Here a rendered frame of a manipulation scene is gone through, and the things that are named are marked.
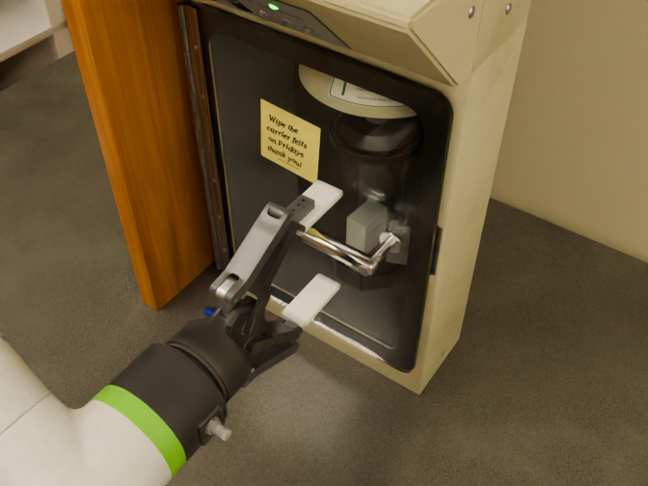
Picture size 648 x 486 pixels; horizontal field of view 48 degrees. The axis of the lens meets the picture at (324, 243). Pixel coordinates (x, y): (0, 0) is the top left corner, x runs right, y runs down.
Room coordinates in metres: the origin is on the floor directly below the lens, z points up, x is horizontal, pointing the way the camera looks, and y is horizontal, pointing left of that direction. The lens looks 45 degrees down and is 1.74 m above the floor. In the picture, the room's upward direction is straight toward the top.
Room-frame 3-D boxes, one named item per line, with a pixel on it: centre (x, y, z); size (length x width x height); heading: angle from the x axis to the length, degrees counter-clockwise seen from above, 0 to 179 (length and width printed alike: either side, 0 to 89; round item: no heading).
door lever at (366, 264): (0.54, -0.03, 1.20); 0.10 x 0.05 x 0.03; 54
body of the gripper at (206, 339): (0.41, 0.09, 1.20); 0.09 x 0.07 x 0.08; 145
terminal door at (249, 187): (0.60, 0.02, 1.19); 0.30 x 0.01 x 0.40; 54
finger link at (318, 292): (0.51, 0.01, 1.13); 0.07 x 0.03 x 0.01; 145
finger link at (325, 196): (0.51, 0.01, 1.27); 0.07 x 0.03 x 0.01; 145
